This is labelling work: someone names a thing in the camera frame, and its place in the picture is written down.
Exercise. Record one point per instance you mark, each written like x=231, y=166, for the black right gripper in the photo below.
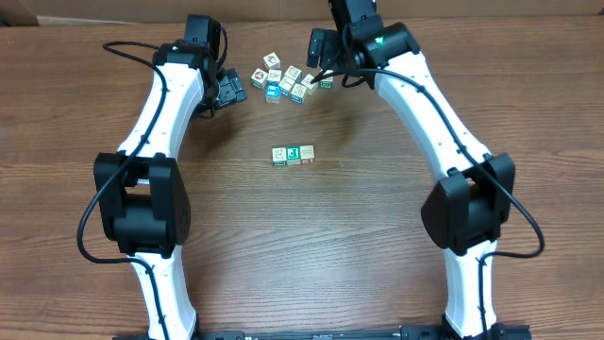
x=329, y=43

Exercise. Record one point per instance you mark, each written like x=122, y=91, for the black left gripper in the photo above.
x=231, y=87

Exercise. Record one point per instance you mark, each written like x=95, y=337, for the green B wooden block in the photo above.
x=326, y=83

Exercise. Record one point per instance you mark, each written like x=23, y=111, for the blue letter wooden block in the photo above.
x=272, y=93

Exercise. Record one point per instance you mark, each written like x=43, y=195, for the red letter wooden block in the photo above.
x=307, y=154

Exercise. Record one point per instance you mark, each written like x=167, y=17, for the green letter wooden block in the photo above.
x=293, y=155

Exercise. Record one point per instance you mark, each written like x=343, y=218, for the sailboat picture wooden block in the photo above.
x=279, y=156

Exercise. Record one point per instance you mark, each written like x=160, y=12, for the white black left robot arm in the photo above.
x=140, y=192

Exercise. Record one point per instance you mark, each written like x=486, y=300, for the turtle picture wooden block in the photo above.
x=309, y=85

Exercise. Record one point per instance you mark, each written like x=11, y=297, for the top row picture block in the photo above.
x=293, y=73

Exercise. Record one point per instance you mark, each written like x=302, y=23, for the pretzel picture wooden block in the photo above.
x=298, y=93

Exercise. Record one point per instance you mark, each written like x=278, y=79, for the brown circle picture block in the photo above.
x=259, y=79

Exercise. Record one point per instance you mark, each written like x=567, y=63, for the red picture far-left block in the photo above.
x=271, y=61

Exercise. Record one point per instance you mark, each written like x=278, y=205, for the cardboard sheet at back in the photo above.
x=27, y=12

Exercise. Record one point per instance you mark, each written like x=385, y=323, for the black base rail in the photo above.
x=321, y=335

